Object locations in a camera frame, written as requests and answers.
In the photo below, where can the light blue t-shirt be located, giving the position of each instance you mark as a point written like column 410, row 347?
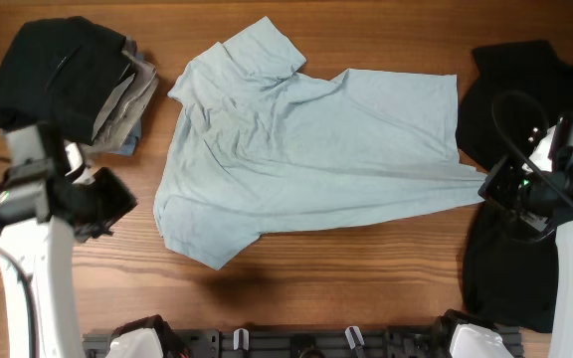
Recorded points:
column 260, row 147

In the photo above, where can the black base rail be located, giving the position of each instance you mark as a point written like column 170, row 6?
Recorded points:
column 392, row 342

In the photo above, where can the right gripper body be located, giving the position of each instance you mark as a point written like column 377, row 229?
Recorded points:
column 517, row 193

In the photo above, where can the folded grey garment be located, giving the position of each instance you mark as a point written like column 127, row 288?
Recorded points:
column 125, row 105

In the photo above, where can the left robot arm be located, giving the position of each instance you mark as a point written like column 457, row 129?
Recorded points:
column 50, row 202

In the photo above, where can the folded black garment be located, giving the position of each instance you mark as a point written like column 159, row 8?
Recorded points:
column 61, row 71

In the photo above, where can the black t-shirt on table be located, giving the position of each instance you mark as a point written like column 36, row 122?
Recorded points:
column 510, row 272

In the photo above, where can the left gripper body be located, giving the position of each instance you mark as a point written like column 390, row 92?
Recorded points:
column 103, row 203

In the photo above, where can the folded blue garment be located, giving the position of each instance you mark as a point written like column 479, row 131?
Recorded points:
column 129, row 145

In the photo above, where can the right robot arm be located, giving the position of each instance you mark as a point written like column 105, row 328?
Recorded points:
column 560, row 179

